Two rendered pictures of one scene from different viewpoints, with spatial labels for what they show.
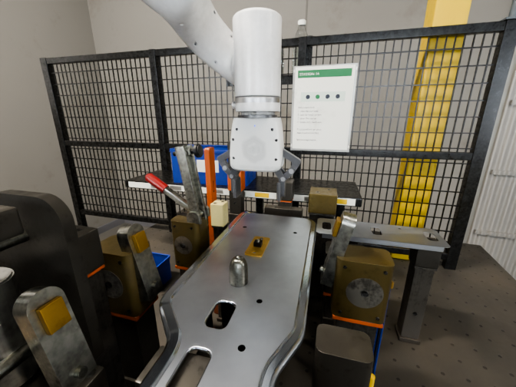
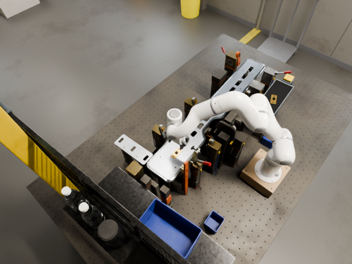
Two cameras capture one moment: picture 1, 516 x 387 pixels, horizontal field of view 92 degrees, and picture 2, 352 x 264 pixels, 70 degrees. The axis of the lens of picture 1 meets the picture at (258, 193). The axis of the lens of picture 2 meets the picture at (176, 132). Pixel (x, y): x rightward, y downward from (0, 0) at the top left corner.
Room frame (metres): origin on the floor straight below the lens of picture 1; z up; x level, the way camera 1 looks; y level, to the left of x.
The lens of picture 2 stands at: (1.26, 0.37, 2.51)
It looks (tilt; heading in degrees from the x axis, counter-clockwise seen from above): 56 degrees down; 205
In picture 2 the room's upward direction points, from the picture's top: 3 degrees counter-clockwise
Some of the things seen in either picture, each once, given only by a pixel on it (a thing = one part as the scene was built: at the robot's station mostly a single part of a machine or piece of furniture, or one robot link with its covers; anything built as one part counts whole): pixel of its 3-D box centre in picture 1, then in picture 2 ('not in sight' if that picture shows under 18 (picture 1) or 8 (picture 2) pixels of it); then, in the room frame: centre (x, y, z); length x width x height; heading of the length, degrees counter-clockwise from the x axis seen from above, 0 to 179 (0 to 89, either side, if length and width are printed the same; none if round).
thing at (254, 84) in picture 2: not in sight; (252, 103); (-0.23, 0.38, 0.90); 0.13 x 0.08 x 0.41; 75
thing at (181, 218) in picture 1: (190, 281); (197, 175); (0.54, 0.17, 0.87); 0.10 x 0.07 x 0.35; 75
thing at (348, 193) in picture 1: (238, 184); (157, 222); (0.96, 0.08, 1.01); 0.90 x 0.22 x 0.03; 75
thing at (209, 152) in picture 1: (213, 237); (185, 179); (0.63, 0.12, 0.95); 0.03 x 0.01 x 0.50; 165
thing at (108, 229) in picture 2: not in sight; (113, 235); (1.17, 0.04, 1.52); 0.07 x 0.07 x 0.18
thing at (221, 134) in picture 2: (92, 348); (220, 151); (0.31, 0.27, 0.91); 0.07 x 0.05 x 0.42; 75
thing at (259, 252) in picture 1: (258, 243); (176, 152); (0.49, 0.00, 1.01); 0.08 x 0.04 x 0.01; 165
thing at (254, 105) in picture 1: (256, 106); not in sight; (0.49, 0.00, 1.29); 0.09 x 0.08 x 0.03; 75
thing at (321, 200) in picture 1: (319, 243); (138, 179); (0.72, -0.20, 0.88); 0.08 x 0.08 x 0.36; 75
